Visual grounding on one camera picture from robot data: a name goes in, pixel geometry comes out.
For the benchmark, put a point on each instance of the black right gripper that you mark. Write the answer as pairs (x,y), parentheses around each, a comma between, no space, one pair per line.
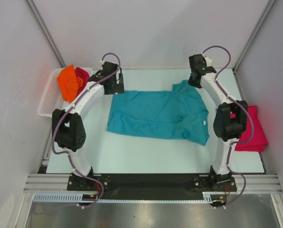
(192,83)

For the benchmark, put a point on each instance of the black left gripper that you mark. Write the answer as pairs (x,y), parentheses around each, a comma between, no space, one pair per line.
(118,88)

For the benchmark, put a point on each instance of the teal t shirt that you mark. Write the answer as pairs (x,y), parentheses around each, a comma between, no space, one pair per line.
(178,114)

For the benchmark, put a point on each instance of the white perforated plastic basket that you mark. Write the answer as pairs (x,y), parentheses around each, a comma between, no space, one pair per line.
(52,98)

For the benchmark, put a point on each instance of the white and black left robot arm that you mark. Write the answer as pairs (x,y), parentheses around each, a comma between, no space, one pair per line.
(68,131)

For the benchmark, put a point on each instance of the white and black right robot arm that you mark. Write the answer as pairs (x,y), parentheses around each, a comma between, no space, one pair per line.
(229,123)

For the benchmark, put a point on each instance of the crimson t shirt in basket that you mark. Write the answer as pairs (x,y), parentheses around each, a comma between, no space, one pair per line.
(82,76)

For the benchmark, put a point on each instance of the orange t shirt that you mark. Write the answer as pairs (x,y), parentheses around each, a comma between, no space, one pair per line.
(68,84)

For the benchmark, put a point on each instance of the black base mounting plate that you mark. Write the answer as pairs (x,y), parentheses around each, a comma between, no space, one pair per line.
(157,185)

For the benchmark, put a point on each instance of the white slotted cable duct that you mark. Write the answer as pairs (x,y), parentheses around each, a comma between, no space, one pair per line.
(88,198)

